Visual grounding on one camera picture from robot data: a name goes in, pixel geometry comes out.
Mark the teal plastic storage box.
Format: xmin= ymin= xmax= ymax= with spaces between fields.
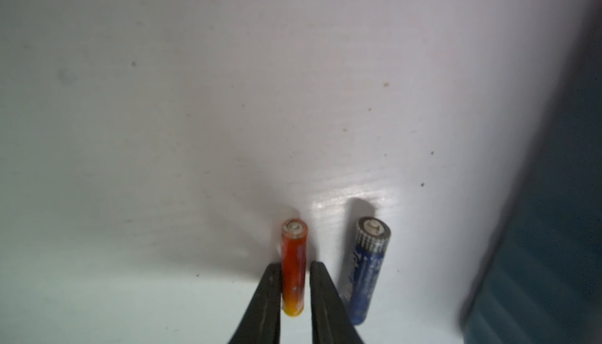
xmin=459 ymin=0 xmax=601 ymax=343

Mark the red orange battery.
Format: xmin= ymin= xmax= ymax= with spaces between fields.
xmin=282 ymin=218 xmax=308 ymax=317

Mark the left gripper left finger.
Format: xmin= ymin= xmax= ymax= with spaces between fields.
xmin=229 ymin=263 xmax=282 ymax=344

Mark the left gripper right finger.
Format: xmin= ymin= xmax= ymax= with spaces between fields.
xmin=310 ymin=261 xmax=364 ymax=344

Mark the dark blue battery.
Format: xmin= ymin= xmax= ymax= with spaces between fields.
xmin=340 ymin=216 xmax=391 ymax=326

